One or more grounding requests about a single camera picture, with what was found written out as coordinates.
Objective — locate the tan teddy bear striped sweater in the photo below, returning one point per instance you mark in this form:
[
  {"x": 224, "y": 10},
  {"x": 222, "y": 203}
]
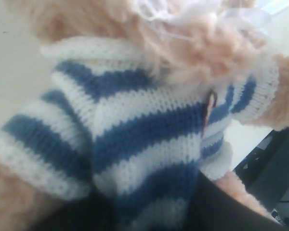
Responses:
[{"x": 142, "y": 92}]

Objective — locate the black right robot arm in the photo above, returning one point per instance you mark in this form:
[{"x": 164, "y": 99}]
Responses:
[{"x": 265, "y": 173}]

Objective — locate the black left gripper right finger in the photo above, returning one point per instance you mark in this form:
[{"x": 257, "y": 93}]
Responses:
[{"x": 211, "y": 209}]

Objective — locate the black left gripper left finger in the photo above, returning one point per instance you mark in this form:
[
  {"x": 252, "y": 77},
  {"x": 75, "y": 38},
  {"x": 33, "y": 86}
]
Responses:
[{"x": 95, "y": 212}]

